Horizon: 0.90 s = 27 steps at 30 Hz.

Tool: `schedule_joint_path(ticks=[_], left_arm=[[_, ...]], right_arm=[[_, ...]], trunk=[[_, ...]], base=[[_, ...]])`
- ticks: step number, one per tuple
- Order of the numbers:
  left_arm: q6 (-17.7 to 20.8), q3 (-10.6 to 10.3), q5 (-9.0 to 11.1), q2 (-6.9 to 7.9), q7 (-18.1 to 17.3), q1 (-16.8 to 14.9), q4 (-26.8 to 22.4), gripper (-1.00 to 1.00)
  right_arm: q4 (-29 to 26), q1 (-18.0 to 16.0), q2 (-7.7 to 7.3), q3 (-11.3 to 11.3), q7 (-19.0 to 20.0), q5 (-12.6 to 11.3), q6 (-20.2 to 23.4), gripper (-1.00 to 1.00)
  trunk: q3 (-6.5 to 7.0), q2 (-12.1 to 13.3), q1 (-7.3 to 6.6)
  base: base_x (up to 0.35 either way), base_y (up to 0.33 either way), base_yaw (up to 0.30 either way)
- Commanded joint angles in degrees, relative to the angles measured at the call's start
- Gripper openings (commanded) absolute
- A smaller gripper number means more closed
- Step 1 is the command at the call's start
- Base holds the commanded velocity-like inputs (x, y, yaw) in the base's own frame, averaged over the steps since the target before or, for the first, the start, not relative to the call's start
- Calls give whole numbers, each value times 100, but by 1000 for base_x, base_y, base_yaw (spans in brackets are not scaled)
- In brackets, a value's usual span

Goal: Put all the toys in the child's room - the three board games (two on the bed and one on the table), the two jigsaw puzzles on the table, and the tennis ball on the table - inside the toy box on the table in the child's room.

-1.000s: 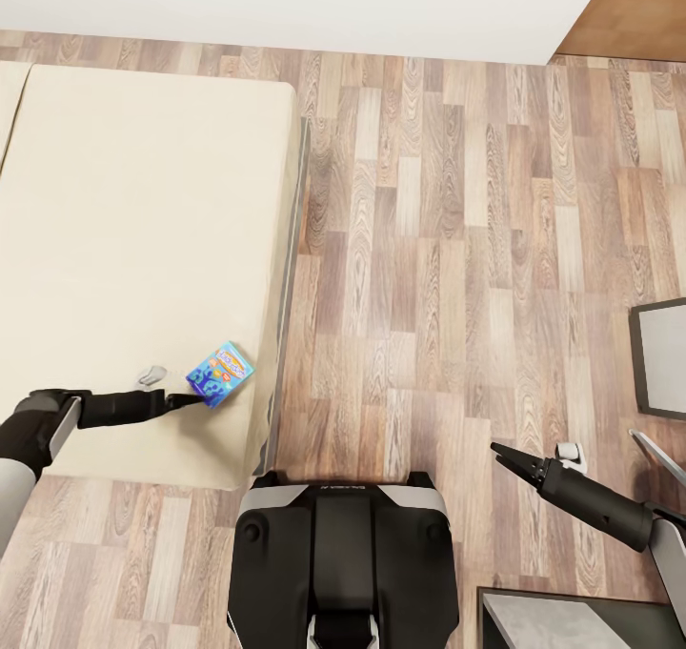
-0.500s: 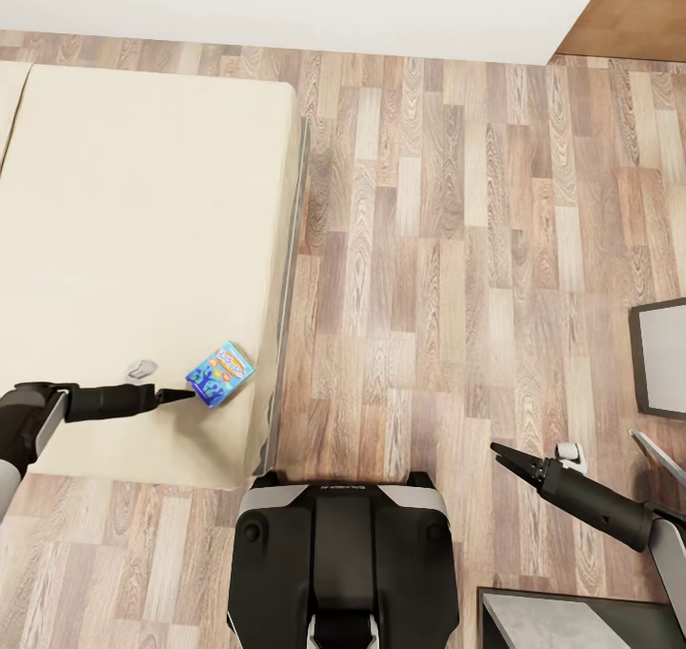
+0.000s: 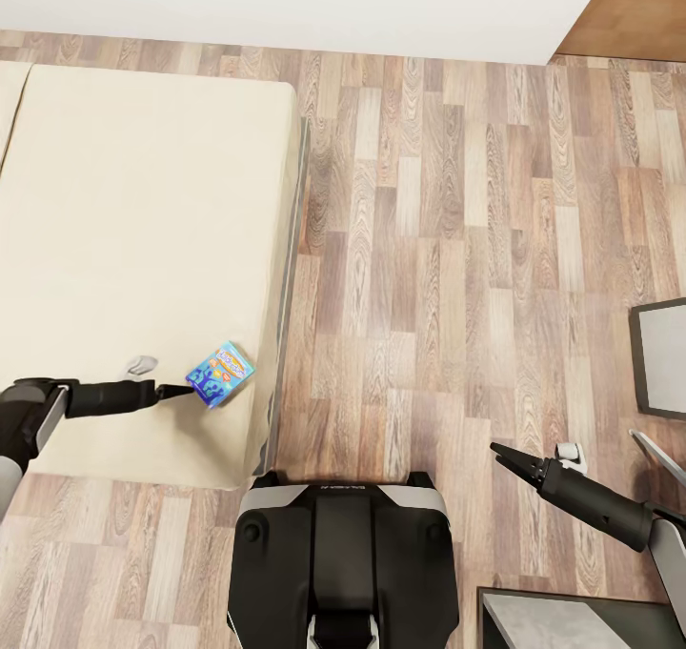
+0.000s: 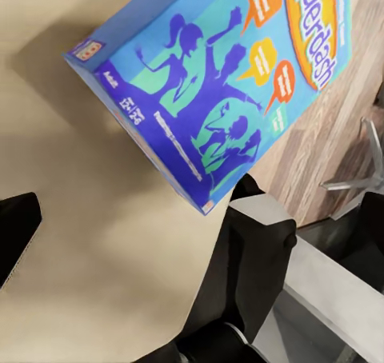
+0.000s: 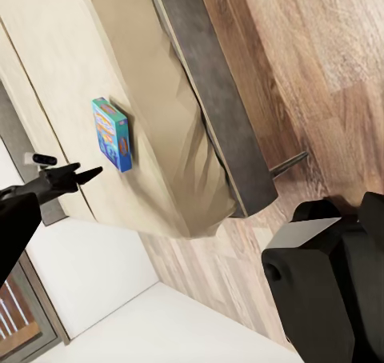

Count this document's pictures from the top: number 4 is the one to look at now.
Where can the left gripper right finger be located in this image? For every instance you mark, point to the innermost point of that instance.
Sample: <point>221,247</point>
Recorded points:
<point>371,215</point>

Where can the board game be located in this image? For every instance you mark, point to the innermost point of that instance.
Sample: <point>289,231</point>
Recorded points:
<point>205,87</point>

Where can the bed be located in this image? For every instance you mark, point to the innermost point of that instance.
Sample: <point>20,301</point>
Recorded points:
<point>112,271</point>

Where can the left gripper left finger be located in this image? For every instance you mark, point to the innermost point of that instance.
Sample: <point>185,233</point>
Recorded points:
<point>20,217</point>

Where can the swivel chair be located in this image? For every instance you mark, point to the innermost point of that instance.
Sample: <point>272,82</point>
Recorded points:
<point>373,184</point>

